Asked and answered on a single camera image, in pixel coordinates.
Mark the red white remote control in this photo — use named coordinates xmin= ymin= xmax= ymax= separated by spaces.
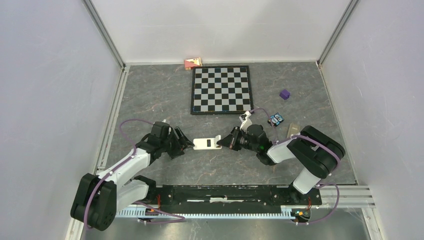
xmin=192 ymin=135 xmax=222 ymax=151

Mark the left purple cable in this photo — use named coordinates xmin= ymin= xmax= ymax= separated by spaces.
xmin=83 ymin=119 xmax=157 ymax=230

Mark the white slotted cable duct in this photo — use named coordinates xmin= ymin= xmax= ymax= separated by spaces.
xmin=115 ymin=205 xmax=311 ymax=220

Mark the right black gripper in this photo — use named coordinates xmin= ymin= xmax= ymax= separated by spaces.
xmin=216 ymin=125 xmax=259 ymax=153

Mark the red orange small box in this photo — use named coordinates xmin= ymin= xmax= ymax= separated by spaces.
xmin=183 ymin=57 xmax=203 ymax=70

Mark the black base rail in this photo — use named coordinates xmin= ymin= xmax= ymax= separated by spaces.
xmin=142 ymin=184 xmax=323 ymax=214

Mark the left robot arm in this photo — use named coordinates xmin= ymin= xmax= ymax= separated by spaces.
xmin=70 ymin=121 xmax=194 ymax=231

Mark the black white chessboard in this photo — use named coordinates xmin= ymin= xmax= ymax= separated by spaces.
xmin=190 ymin=65 xmax=254 ymax=115

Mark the purple cube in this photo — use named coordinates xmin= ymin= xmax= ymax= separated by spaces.
xmin=279 ymin=89 xmax=291 ymax=100

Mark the beige remote control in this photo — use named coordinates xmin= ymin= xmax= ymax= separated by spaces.
xmin=287 ymin=123 xmax=301 ymax=138

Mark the purple cable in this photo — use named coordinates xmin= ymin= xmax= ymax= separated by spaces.
xmin=248 ymin=107 xmax=342 ymax=176
xmin=83 ymin=119 xmax=157 ymax=230

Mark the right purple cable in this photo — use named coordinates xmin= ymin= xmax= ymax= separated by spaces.
xmin=248 ymin=107 xmax=342 ymax=176

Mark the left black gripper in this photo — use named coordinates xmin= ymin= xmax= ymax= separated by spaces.
xmin=160 ymin=126 xmax=195 ymax=160

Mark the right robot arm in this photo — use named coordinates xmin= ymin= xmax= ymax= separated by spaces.
xmin=217 ymin=124 xmax=346 ymax=204

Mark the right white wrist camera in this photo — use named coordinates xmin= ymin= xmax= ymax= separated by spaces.
xmin=239 ymin=110 xmax=253 ymax=132

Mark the blue owl toy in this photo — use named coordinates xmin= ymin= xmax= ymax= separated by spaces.
xmin=267 ymin=112 xmax=285 ymax=127

